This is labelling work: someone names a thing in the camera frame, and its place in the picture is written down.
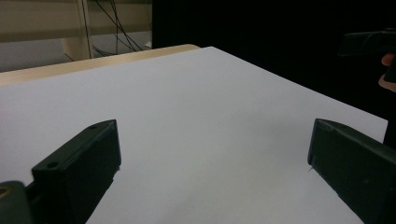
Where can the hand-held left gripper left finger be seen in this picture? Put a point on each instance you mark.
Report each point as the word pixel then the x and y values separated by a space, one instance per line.
pixel 77 168

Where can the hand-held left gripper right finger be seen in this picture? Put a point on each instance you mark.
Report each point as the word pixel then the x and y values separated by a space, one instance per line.
pixel 358 168

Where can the black curtain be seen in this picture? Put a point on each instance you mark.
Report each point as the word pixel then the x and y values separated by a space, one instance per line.
pixel 249 28

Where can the light wooden shelf unit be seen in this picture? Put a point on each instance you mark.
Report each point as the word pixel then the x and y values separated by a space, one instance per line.
pixel 37 21

